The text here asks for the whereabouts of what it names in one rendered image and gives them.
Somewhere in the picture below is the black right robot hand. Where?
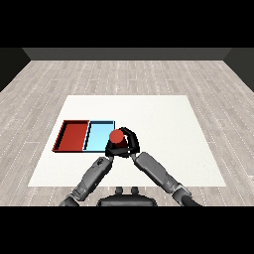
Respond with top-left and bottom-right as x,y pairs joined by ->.
117,126 -> 141,159

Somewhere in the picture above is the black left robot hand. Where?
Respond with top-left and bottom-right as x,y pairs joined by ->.
104,140 -> 122,159

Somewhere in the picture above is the light blue shallow open box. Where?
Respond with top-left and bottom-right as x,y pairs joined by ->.
82,120 -> 116,153

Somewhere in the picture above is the red shallow open box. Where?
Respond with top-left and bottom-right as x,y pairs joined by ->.
52,119 -> 91,154

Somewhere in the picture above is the dark grey robot body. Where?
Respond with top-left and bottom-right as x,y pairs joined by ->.
96,187 -> 159,207

